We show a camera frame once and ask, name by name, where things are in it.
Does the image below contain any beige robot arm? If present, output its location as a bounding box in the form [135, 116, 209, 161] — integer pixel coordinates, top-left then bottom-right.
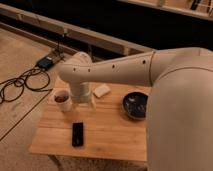
[59, 47, 213, 171]

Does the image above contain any dark ceramic bowl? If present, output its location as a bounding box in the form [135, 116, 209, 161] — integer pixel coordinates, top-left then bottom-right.
[122, 92, 148, 120]

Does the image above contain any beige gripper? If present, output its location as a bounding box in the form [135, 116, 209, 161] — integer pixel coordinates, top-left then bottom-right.
[70, 82, 96, 109]

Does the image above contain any black floor cable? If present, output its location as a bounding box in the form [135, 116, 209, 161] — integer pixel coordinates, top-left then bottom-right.
[0, 66, 54, 105]

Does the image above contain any black power adapter box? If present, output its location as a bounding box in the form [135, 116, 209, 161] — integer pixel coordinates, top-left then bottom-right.
[36, 56, 54, 71]

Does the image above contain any pale sponge block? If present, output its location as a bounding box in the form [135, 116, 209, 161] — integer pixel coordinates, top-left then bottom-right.
[93, 84, 111, 98]

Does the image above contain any white paper cup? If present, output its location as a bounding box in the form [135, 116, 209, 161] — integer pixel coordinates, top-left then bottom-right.
[53, 90, 71, 112]

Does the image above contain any wooden table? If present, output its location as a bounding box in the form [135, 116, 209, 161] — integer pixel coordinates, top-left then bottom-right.
[29, 84, 150, 161]

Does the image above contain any black rectangular phone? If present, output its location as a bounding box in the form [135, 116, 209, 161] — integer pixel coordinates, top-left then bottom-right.
[72, 122, 84, 147]

